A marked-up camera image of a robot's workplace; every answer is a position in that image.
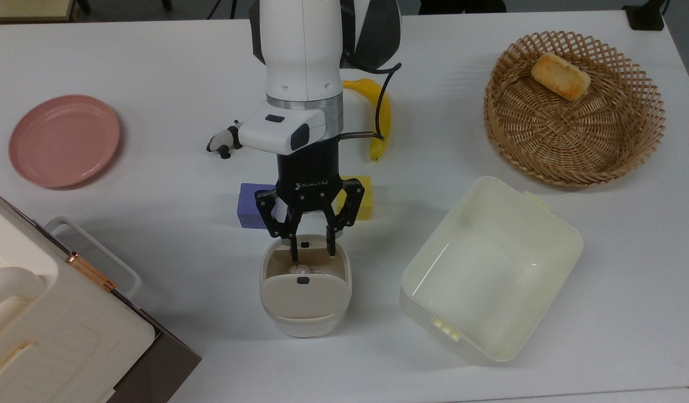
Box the white box appliance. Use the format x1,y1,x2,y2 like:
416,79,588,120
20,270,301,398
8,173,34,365
0,185,202,403

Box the black and white panda toy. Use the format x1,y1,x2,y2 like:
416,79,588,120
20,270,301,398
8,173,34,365
206,123,244,160

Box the large cream plastic bin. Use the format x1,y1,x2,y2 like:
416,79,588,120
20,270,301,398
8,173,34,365
399,176,584,365

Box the yellow foam cube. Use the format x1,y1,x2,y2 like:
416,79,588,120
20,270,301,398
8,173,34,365
334,176,374,221

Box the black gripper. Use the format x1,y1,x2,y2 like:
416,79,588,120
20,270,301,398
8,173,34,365
256,137,366,263

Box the black tripod legs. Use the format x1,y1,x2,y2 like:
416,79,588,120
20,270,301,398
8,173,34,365
207,0,238,20

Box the beige wooden board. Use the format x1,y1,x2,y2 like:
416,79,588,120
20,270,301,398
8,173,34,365
0,0,76,23

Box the small white trash can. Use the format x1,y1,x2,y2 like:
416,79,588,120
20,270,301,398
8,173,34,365
259,234,353,338

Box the copper metal clasp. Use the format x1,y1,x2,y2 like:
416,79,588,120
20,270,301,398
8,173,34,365
64,252,116,293

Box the yellow banana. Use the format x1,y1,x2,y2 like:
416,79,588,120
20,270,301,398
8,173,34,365
343,78,392,162

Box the white loop handle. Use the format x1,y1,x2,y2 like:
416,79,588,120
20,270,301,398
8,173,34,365
45,217,142,300

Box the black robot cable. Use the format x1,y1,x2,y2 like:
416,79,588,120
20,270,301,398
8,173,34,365
341,52,402,141

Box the golden bread loaf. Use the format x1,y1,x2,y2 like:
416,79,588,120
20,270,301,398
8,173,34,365
531,52,592,102

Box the purple foam cube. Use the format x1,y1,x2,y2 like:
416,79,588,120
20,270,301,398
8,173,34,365
236,182,278,229

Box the pink round plate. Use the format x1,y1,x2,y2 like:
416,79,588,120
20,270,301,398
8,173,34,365
8,94,122,189

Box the black table clamp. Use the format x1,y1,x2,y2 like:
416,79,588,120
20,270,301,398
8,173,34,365
623,0,671,31

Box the woven wicker basket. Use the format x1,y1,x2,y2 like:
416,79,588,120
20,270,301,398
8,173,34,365
484,31,666,188

